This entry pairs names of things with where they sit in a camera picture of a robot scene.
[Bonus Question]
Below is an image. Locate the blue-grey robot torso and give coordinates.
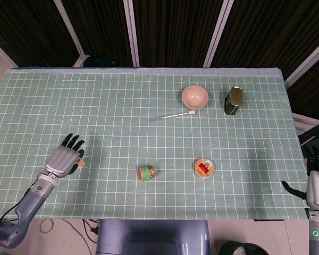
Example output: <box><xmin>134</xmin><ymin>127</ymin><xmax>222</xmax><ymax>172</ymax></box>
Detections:
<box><xmin>95</xmin><ymin>219</ymin><xmax>211</xmax><ymax>255</ymax></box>

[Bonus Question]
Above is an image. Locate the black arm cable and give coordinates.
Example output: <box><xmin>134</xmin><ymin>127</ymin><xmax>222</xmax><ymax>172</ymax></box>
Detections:
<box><xmin>0</xmin><ymin>187</ymin><xmax>32</xmax><ymax>232</ymax></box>

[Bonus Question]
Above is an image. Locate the dark rounded chair back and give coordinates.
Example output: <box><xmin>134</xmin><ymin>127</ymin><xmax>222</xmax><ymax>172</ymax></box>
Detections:
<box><xmin>82</xmin><ymin>55</ymin><xmax>117</xmax><ymax>67</ymax></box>

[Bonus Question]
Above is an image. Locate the pink bowl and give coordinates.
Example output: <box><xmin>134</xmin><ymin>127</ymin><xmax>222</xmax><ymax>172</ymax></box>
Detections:
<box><xmin>181</xmin><ymin>85</ymin><xmax>209</xmax><ymax>110</ymax></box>

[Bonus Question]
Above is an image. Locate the red-brown floor cable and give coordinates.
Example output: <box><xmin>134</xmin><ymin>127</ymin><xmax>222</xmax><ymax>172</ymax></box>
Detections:
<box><xmin>63</xmin><ymin>219</ymin><xmax>93</xmax><ymax>255</ymax></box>

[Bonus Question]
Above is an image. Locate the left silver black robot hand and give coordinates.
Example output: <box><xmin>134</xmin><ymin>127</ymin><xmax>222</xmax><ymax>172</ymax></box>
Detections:
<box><xmin>44</xmin><ymin>133</ymin><xmax>86</xmax><ymax>178</ymax></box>

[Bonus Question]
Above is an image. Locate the green gold small pot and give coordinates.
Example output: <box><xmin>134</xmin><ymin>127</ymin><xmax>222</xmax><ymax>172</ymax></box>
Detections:
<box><xmin>137</xmin><ymin>164</ymin><xmax>157</xmax><ymax>182</ymax></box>

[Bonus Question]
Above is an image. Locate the black floor cable with plug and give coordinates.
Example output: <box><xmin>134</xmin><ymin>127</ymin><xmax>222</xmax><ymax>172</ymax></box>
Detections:
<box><xmin>81</xmin><ymin>218</ymin><xmax>100</xmax><ymax>236</ymax></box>

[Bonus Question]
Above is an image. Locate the dark green gold tea tin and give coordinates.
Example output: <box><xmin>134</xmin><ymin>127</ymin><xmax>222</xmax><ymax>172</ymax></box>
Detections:
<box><xmin>223</xmin><ymin>86</ymin><xmax>244</xmax><ymax>116</ymax></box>

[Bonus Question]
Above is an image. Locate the round tin orange red lid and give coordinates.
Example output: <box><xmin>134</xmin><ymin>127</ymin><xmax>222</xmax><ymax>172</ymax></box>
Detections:
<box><xmin>194</xmin><ymin>157</ymin><xmax>216</xmax><ymax>180</ymax></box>

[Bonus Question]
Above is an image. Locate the black waste bin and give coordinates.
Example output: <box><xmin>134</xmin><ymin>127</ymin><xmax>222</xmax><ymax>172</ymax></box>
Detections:
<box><xmin>218</xmin><ymin>240</ymin><xmax>269</xmax><ymax>255</ymax></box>

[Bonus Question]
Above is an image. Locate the white partition frame post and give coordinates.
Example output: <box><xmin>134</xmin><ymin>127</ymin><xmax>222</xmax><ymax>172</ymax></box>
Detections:
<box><xmin>123</xmin><ymin>0</ymin><xmax>141</xmax><ymax>67</ymax></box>
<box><xmin>203</xmin><ymin>0</ymin><xmax>234</xmax><ymax>67</ymax></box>
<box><xmin>52</xmin><ymin>0</ymin><xmax>89</xmax><ymax>67</ymax></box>
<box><xmin>0</xmin><ymin>36</ymin><xmax>19</xmax><ymax>69</ymax></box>
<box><xmin>283</xmin><ymin>34</ymin><xmax>319</xmax><ymax>90</ymax></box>

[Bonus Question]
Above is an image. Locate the glass test tube white stopper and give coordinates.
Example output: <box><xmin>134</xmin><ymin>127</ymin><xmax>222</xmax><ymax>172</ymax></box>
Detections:
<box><xmin>148</xmin><ymin>110</ymin><xmax>197</xmax><ymax>123</ymax></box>

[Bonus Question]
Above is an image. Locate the green white checked tablecloth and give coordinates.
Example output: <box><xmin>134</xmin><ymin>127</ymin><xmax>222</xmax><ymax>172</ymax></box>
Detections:
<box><xmin>0</xmin><ymin>67</ymin><xmax>309</xmax><ymax>221</ymax></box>

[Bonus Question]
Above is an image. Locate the white metal rack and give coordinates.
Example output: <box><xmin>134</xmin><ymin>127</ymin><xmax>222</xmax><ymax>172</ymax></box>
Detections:
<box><xmin>292</xmin><ymin>113</ymin><xmax>319</xmax><ymax>144</ymax></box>

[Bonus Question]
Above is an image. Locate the beige rubber band loop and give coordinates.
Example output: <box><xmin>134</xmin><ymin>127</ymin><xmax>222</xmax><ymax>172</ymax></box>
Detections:
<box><xmin>39</xmin><ymin>218</ymin><xmax>55</xmax><ymax>234</ymax></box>

